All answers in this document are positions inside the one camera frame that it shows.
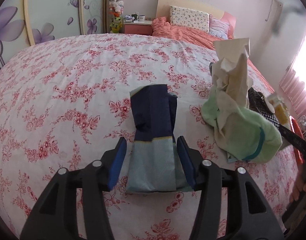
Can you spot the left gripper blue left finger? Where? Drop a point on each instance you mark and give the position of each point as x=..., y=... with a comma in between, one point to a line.
x=116, y=161

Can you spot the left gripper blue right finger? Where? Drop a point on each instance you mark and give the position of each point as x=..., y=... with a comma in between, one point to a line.
x=186, y=161

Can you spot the navy light-blue wrapper bag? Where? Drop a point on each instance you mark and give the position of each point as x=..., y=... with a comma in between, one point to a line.
x=154, y=165

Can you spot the light green sock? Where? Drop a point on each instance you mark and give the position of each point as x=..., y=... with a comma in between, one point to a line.
x=241, y=132

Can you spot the black white checkered scrunchie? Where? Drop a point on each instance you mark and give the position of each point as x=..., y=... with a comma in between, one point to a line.
x=258, y=103

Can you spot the white tissue paper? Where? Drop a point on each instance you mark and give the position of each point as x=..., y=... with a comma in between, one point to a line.
x=230, y=77

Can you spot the person's right hand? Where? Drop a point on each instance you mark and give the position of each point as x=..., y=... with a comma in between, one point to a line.
x=299, y=186

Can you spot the orange plastic laundry basket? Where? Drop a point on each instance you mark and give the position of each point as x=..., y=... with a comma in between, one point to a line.
x=297, y=141

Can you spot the crumpled yellow snack wrapper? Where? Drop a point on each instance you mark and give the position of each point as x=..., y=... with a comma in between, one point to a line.
x=281, y=110

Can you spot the pink window curtain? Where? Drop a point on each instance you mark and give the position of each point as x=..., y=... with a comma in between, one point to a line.
x=293, y=84

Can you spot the floral red white tablecloth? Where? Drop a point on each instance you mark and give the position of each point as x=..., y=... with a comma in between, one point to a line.
x=65, y=102

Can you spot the green frog plush toy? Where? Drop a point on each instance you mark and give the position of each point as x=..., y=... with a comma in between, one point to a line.
x=116, y=25

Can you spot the pink white nightstand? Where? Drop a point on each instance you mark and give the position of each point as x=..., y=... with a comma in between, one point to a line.
x=138, y=28

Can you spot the salmon pink bed duvet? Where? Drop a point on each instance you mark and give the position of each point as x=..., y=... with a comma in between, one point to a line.
x=162, y=28

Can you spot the pink striped pillow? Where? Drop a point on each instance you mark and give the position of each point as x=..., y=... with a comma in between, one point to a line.
x=218, y=28

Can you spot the floral cream pillow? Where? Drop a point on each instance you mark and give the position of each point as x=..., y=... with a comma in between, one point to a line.
x=185, y=17

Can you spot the white mug on nightstand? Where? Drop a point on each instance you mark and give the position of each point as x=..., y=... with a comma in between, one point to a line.
x=142, y=18

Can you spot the beige pink headboard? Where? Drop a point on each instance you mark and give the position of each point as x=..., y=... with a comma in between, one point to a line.
x=163, y=8

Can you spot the glass sliding wardrobe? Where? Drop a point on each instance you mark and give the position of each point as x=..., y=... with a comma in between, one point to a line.
x=28, y=22

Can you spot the plush toy display tube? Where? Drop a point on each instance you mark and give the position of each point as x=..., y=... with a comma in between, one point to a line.
x=115, y=9

